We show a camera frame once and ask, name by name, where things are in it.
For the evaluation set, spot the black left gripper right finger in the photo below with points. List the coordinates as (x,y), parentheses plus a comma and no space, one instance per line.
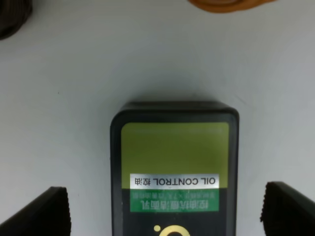
(287,212)

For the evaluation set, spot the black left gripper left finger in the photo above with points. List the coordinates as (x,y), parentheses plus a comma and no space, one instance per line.
(46,215)

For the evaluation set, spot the black green pump bottle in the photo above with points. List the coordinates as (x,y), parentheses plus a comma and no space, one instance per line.
(174,169)

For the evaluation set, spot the dark brown wicker basket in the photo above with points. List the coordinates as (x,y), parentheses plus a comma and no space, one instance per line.
(13,14)

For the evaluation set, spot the orange wicker basket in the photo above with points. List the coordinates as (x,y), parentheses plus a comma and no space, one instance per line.
(227,6)

